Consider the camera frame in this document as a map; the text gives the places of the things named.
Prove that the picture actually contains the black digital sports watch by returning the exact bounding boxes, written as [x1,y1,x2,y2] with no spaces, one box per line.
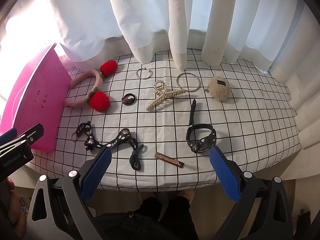
[185,99,218,155]

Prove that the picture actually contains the black printed ribbon lanyard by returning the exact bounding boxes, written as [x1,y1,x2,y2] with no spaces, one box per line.
[71,121,132,151]

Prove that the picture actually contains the black knotted hair tie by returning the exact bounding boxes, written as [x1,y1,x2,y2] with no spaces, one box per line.
[128,138,145,171]

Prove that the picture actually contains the brown rectangular hair clip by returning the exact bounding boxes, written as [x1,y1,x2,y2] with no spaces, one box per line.
[155,152,184,168]

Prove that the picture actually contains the pink strawberry plush headband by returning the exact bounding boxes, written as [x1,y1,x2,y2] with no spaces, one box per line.
[65,60,118,112]

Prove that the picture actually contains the beige fluffy pom keychain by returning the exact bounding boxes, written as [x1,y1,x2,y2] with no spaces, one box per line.
[207,76,231,102]

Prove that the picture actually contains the large silver bangle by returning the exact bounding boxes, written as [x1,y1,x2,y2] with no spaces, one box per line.
[176,72,201,93]

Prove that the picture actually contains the dark maroon hair scrunchie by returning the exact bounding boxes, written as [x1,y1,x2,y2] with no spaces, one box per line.
[121,93,136,106]

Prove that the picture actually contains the pearl hair claw clip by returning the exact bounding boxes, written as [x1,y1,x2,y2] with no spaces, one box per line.
[145,80,187,111]

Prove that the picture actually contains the small silver bangle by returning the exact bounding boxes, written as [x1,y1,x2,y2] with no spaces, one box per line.
[136,67,152,80]

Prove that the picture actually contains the person's left hand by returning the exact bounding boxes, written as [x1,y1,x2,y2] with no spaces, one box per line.
[7,178,27,239]

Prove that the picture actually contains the pink plastic tub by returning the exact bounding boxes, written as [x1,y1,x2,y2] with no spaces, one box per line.
[1,43,71,153]

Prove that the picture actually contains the person's dark trousers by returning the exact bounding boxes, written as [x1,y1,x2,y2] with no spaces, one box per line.
[94,190,199,239]

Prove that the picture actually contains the white grid tablecloth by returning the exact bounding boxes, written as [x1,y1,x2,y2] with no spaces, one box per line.
[29,50,301,191]

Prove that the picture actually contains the white curtain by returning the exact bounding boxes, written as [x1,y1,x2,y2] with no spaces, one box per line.
[1,0,319,148]

